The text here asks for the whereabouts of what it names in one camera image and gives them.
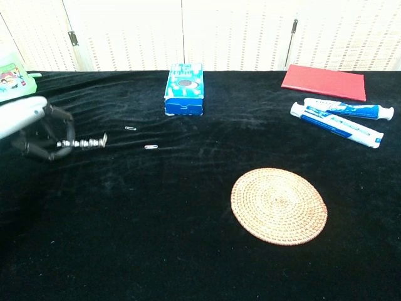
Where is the blue patterned cardboard box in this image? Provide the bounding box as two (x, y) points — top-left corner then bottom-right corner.
(164, 62), (205, 117)

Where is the silver magnetic bar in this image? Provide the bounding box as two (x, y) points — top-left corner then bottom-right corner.
(56, 137), (103, 149)

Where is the green cartoon print box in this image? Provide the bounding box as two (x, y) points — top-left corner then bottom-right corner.
(0, 52), (38, 103)

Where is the black velvet tablecloth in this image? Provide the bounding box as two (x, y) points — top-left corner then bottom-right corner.
(0, 70), (401, 301)

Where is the short blue white toothpaste tube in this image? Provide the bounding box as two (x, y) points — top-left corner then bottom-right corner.
(303, 97), (395, 122)

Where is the white perforated folding screen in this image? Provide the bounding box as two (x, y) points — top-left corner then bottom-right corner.
(0, 0), (401, 73)

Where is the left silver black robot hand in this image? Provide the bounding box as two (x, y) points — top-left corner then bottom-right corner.
(0, 95), (76, 162)

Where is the red hardcover book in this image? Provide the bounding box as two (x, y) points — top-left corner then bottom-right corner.
(281, 64), (367, 103)

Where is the long blue white toothpaste tube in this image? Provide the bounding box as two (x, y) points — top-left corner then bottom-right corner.
(289, 102), (385, 149)

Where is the round woven rattan coaster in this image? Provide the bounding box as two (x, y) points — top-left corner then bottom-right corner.
(230, 167), (328, 246)

